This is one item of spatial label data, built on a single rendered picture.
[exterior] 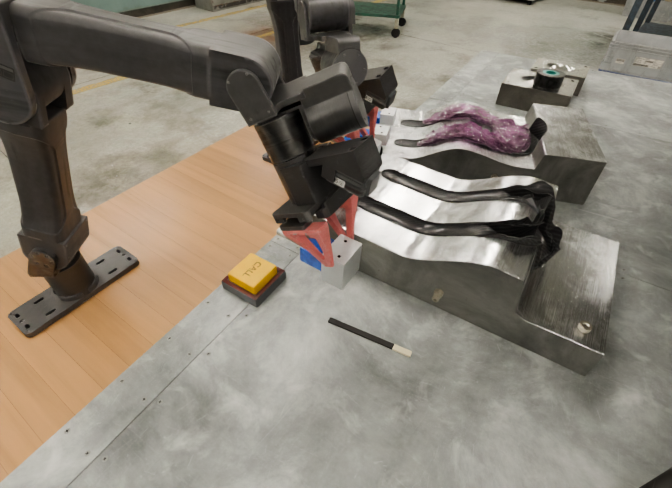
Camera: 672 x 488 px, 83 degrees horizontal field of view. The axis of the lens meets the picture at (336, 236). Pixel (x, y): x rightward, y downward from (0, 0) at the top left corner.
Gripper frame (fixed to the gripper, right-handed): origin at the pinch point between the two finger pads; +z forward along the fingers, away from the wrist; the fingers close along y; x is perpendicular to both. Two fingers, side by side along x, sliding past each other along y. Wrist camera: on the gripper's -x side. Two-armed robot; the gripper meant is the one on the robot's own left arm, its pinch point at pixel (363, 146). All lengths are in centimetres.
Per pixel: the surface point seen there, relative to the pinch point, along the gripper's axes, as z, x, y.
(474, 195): 12.0, -20.0, 1.3
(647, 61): 137, -22, 304
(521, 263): 9.5, -32.9, -14.8
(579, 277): 21.1, -38.3, -6.2
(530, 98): 28, -11, 65
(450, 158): 13.9, -9.1, 15.2
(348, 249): -1.9, -15.1, -26.9
